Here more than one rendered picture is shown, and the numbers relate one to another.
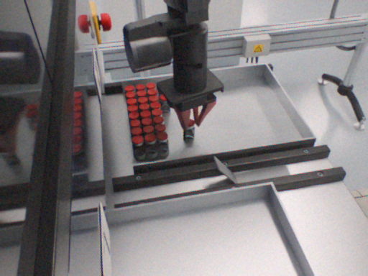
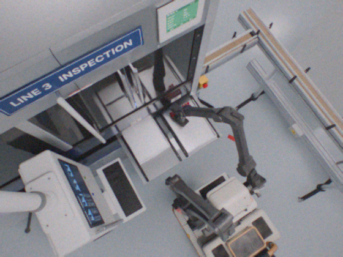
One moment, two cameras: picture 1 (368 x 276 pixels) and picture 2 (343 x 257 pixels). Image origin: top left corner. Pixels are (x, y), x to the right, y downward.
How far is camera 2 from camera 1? 1.62 m
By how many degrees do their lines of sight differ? 42
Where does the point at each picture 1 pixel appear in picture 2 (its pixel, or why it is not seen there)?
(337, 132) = (290, 188)
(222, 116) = (192, 129)
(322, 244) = (161, 158)
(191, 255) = (150, 134)
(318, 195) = (173, 156)
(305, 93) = (315, 168)
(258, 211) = (164, 145)
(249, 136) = (187, 137)
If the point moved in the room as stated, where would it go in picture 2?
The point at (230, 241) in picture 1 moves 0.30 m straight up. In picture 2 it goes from (155, 141) to (154, 131)
